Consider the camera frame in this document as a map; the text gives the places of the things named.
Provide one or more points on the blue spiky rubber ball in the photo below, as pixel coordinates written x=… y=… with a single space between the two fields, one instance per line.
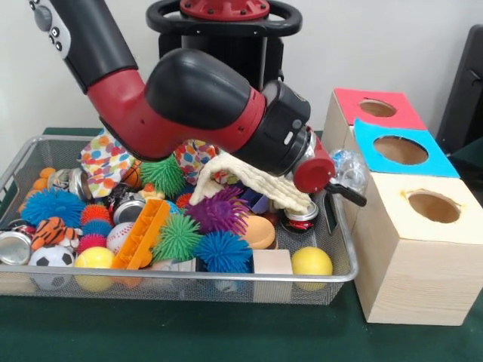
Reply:
x=51 y=205

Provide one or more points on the orange plastic toy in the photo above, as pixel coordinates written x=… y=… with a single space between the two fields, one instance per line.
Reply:
x=142 y=234

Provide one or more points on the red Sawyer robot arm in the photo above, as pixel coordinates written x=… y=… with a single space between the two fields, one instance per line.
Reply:
x=189 y=98

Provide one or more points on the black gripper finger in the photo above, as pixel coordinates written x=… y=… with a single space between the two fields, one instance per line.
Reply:
x=346 y=193

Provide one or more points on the green spiky rubber ball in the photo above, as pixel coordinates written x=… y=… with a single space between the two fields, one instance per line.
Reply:
x=177 y=236
x=162 y=175

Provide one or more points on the yellow smiley ball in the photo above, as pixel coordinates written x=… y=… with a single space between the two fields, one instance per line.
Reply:
x=312 y=260

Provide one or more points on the purple spiky rubber ball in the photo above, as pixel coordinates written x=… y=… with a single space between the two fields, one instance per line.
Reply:
x=219 y=211

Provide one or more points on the black chair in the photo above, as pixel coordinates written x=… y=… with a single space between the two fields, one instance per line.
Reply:
x=468 y=90

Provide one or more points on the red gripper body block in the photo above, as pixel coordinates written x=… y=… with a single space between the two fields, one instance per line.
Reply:
x=315 y=167

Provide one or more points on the clear mesh bin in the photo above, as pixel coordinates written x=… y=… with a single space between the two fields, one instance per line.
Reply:
x=23 y=154

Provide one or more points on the crushed clear plastic bottle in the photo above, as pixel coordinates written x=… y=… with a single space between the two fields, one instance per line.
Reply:
x=351 y=167

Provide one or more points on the colourful polka-dot cloth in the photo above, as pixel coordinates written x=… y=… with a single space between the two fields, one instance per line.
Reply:
x=106 y=162
x=195 y=154

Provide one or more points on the pale yellow muslin cloth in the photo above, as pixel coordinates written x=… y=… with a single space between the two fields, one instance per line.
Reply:
x=256 y=181

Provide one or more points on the wooden box with three holes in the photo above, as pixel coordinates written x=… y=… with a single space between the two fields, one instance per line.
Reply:
x=415 y=271

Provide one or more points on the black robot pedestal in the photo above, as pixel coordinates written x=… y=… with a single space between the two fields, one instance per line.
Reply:
x=226 y=30

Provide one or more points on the black and white soccer ball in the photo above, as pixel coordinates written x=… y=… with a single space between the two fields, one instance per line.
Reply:
x=50 y=264

